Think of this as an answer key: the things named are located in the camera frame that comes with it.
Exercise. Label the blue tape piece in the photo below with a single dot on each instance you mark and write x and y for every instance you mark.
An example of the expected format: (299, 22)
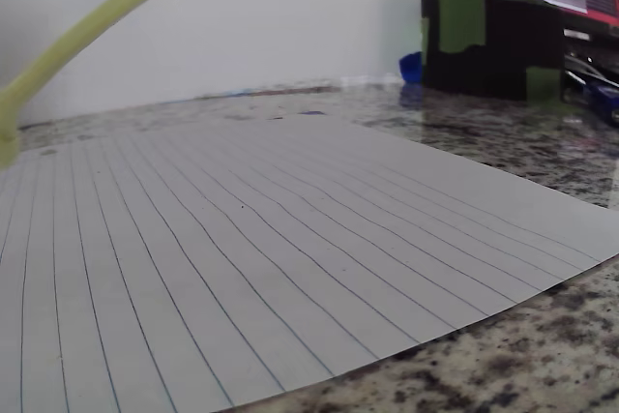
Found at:
(312, 113)
(411, 67)

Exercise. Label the black stand with green tape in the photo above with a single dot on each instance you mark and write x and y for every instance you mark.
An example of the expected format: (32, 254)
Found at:
(498, 45)

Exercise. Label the white foam board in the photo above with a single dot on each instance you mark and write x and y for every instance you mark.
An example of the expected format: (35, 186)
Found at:
(242, 21)

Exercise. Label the blue plastic object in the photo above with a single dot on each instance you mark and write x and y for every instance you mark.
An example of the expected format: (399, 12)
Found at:
(602, 98)

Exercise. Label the lined loose-leaf paper sheet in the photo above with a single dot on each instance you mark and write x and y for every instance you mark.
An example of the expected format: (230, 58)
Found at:
(242, 263)

